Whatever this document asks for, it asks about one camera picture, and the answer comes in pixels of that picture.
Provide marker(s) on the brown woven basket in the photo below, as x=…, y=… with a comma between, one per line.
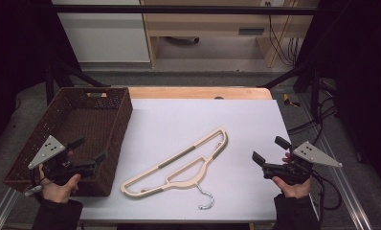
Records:
x=83, y=124

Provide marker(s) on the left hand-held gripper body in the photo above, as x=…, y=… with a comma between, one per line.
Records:
x=48, y=150

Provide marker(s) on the black metal crossbar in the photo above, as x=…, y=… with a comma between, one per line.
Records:
x=179, y=9

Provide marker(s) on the black curtain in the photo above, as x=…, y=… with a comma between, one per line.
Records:
x=19, y=64
x=361, y=80

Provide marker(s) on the white table cover sheet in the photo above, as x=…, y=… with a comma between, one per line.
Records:
x=179, y=121

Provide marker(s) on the white cabinet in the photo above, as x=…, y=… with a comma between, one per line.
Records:
x=105, y=35

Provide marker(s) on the aluminium rail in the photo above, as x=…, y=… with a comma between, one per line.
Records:
x=348, y=191
x=2, y=207

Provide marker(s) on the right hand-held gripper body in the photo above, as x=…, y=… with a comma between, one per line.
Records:
x=309, y=153

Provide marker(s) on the yellow black tool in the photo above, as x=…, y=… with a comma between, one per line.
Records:
x=288, y=100

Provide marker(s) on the black metal stand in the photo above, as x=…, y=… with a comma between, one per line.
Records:
x=64, y=75
x=306, y=73

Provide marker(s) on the person's left hand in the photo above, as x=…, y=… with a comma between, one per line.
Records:
x=59, y=191

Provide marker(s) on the person's right hand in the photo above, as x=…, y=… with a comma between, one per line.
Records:
x=295, y=190

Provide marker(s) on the light wooden desk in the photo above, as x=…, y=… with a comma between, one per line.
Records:
x=207, y=24

